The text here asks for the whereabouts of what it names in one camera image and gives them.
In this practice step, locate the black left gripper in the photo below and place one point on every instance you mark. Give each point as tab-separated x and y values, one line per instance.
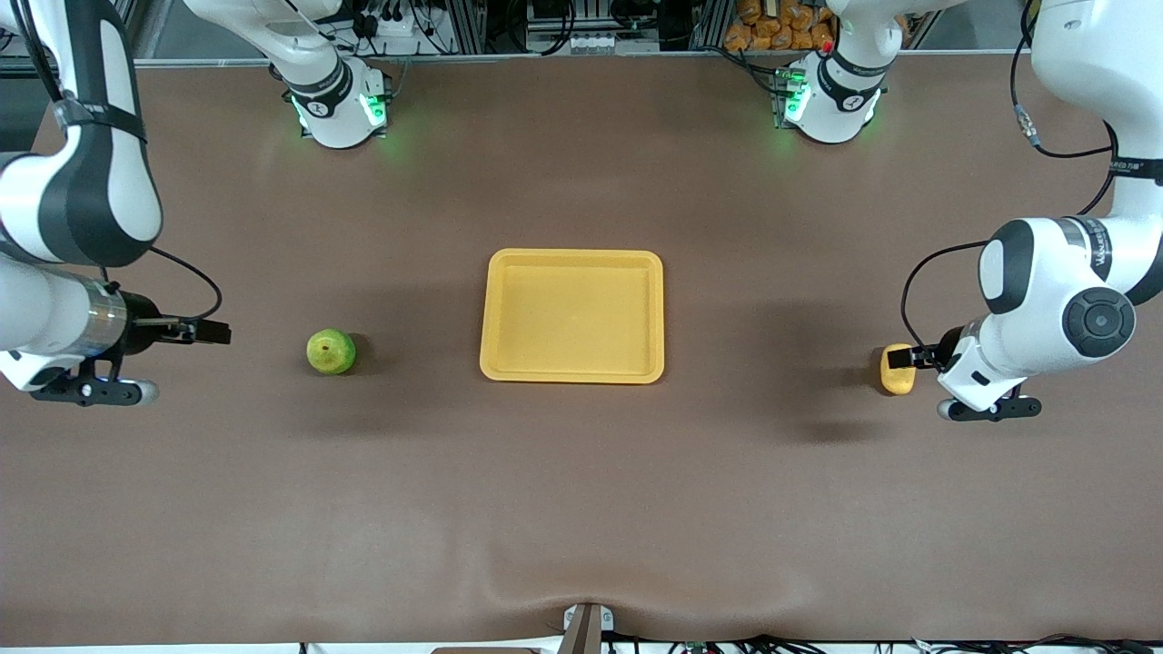
948	345

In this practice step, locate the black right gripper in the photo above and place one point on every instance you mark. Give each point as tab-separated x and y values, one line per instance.
143	331

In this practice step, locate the yellow potato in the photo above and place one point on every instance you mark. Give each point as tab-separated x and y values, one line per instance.
898	381

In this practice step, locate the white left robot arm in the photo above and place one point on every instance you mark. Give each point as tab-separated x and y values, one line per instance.
1036	300

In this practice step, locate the yellow plastic tray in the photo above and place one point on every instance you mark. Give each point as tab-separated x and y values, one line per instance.
572	313

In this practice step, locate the orange packaged snack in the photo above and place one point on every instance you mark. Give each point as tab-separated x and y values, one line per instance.
750	11
781	39
822	34
737	37

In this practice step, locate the brown table cover mat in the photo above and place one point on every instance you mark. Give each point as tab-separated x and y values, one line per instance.
581	500

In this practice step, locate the white power strip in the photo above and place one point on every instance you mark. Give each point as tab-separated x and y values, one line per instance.
404	27

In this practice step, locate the white connector strip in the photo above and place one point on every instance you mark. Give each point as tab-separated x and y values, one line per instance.
591	42

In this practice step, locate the aluminium frame post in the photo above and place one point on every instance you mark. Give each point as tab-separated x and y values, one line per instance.
463	23
709	23

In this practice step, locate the silver table edge rail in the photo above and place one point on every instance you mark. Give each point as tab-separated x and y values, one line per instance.
591	57

